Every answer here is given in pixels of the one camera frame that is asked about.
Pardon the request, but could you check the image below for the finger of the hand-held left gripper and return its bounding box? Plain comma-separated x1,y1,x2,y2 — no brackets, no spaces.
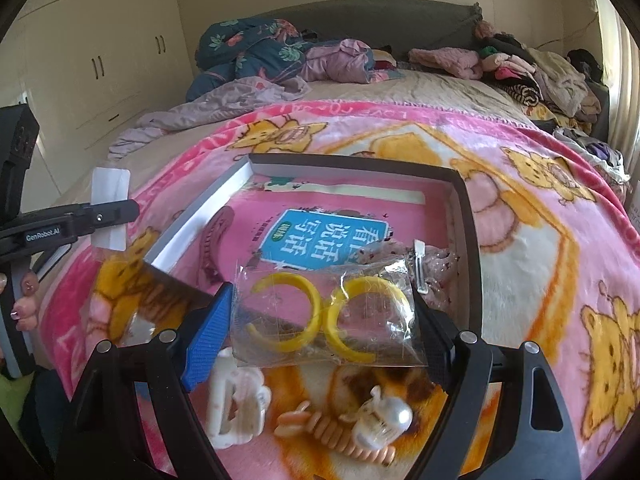
62,199,141,241

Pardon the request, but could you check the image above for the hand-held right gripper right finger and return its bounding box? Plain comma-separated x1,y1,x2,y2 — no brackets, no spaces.
410,301,583,480

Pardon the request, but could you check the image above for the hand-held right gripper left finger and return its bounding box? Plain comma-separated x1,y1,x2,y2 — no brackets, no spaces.
55,282,236,480

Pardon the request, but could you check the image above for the white plastic packet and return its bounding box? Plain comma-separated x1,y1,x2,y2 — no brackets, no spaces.
92,167,132,252

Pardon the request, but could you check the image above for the white hair claw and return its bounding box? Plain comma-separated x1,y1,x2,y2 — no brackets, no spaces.
207,347,273,451

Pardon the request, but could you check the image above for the clear pearl hair clip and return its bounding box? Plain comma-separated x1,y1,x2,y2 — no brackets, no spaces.
350,385,415,453

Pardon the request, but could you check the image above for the bag of yellow hoop earrings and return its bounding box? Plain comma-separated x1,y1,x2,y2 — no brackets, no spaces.
231,255,431,368

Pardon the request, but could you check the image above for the shallow grey box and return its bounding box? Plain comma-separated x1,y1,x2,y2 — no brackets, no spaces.
142,154,483,341

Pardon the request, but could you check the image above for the peach hair claw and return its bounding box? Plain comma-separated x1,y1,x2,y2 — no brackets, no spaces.
275,400,398,468

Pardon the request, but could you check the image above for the person's left hand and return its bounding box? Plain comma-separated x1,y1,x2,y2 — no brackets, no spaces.
0,269,42,333

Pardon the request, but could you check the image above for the clear floral packet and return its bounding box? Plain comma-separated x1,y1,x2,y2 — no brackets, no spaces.
350,239,461,311

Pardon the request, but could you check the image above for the pink hair claw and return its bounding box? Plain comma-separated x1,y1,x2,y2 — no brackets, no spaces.
200,207,236,281

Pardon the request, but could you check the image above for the pink printed blanket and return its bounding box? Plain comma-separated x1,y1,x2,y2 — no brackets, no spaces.
37,100,640,480

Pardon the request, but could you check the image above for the cream wardrobe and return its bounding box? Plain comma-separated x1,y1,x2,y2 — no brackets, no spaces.
0,0,201,196

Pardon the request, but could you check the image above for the lilac quilt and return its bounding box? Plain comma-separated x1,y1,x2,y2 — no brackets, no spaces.
107,39,401,161

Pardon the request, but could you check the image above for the pink book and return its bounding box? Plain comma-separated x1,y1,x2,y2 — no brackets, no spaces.
200,175,453,311

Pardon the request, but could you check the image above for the green cloth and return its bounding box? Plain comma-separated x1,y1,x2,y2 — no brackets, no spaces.
0,375,36,441

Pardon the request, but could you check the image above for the dark floral quilt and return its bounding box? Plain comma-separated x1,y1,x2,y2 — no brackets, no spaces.
185,16,313,103

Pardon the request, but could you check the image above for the bed with beige sheet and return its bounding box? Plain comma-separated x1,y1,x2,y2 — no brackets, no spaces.
50,67,611,211

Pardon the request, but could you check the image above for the pink fuzzy garment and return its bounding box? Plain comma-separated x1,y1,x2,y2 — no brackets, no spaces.
409,46,486,81

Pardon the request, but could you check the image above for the pile of clothes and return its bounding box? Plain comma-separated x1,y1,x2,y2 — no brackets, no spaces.
475,20,631,186

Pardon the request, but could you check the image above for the pale curtain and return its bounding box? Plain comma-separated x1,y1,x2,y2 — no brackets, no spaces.
590,0,640,161

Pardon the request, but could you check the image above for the grey headboard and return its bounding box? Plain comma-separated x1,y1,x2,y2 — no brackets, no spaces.
240,0,483,61

